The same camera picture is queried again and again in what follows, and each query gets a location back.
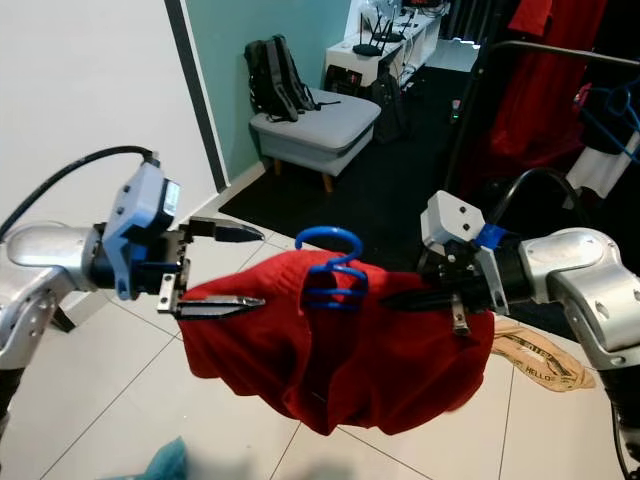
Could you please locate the teal cloth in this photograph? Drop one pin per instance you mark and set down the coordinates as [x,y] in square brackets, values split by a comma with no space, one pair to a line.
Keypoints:
[170,462]

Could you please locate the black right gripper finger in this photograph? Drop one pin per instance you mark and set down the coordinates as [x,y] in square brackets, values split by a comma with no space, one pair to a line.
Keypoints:
[435,305]
[430,292]

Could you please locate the white desk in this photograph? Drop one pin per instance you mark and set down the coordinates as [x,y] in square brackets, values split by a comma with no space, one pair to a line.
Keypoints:
[380,60]

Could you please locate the small grey device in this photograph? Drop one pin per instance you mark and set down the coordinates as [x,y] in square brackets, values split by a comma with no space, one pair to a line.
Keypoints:
[458,108]

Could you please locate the black wall corner strip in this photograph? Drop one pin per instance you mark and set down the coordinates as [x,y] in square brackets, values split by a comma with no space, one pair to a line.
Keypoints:
[195,90]

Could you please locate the black curtain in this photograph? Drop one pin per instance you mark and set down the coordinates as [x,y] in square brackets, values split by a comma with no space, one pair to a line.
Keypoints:
[470,15]

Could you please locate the black metal clothes rack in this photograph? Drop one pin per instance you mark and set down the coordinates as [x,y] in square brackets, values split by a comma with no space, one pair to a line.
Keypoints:
[474,120]

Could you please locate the red knit shirt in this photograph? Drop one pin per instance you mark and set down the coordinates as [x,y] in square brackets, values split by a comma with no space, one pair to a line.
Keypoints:
[340,370]

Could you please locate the white hanging garment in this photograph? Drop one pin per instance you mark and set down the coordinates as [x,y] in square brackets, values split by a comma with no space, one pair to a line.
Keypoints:
[600,165]

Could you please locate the black backpack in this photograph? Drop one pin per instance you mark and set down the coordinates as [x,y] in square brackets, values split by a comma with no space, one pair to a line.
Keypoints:
[275,75]

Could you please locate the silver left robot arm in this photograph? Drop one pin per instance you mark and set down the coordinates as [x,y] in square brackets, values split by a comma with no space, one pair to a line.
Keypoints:
[40,270]

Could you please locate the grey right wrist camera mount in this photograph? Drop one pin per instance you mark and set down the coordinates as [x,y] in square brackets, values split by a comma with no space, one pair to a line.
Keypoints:
[455,220]

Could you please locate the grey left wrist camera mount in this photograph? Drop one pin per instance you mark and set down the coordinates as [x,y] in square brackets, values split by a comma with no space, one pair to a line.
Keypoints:
[145,215]

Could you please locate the beige cap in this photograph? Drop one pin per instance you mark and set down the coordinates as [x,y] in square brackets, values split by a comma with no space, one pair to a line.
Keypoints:
[545,360]

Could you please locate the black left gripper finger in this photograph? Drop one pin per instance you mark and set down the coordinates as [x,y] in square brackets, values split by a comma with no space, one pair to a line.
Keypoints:
[228,232]
[218,306]

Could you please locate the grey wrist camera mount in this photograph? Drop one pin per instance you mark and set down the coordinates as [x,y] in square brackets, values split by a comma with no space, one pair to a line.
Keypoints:
[145,215]
[455,220]

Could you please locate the black wifi router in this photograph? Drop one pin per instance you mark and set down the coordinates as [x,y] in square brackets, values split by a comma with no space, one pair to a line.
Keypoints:
[395,30]
[370,45]

